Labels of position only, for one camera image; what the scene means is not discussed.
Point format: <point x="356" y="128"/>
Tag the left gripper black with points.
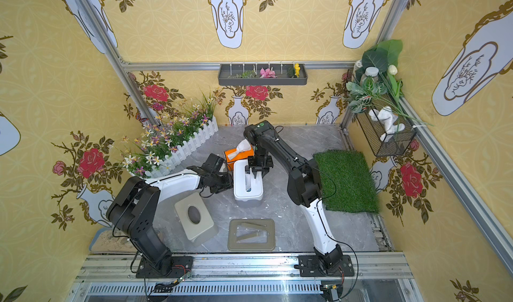
<point x="218" y="178"/>

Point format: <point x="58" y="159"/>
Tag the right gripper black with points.
<point x="260" y="164"/>

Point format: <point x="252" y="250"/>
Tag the white tissue box lid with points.
<point x="239" y="182"/>

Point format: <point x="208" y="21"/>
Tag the grey tissue box base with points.
<point x="252" y="203"/>

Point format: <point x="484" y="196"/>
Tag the beige tissue box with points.
<point x="196" y="220"/>

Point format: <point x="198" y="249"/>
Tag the blue tissue paper pack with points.
<point x="249" y="182"/>

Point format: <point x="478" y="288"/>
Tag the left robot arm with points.
<point x="134" y="209"/>

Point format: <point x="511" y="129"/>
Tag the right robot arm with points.
<point x="304" y="185"/>

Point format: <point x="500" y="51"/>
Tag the orange tissue pack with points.
<point x="243" y="150"/>

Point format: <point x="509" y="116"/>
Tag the white fence flower planter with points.
<point x="162" y="148"/>

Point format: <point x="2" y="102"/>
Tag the pink artificial flower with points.
<point x="267" y="73"/>

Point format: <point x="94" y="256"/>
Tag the green artificial grass mat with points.
<point x="347" y="182"/>

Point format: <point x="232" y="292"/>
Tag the yellow artificial flower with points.
<point x="297" y="70"/>

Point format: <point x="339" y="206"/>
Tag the sand tray with stones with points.
<point x="105" y="243"/>

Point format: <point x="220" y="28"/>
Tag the white cloth in basket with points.
<point x="388" y="120"/>

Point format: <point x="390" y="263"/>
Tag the green artificial leaf plant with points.
<point x="375" y="81"/>

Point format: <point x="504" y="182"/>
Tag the olive green frame tray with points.
<point x="251" y="235"/>

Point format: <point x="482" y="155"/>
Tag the grey wall shelf tray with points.
<point x="248" y="74"/>

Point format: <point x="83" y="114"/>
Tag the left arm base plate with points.
<point x="180" y="266"/>

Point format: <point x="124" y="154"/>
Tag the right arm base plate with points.
<point x="312" y="266"/>

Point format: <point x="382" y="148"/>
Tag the black wire wall basket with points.
<point x="400" y="142"/>

